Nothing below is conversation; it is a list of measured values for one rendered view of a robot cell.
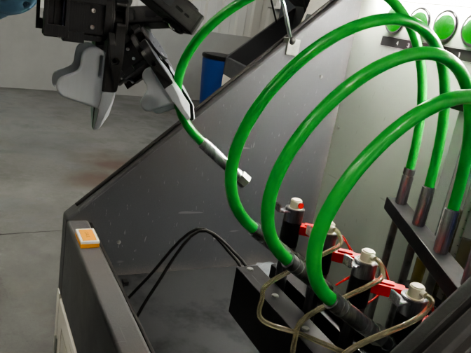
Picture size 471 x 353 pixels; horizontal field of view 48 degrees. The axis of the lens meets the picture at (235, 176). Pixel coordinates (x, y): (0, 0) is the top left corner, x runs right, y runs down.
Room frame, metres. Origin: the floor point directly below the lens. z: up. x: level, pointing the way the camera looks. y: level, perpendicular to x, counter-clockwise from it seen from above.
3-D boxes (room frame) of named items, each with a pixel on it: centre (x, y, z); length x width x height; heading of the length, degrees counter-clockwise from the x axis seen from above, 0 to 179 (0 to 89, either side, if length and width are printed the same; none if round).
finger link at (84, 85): (0.55, 0.17, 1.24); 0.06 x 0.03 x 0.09; 119
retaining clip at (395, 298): (0.50, -0.19, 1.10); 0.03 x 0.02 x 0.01; 119
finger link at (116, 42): (0.56, 0.15, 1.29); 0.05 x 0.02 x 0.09; 29
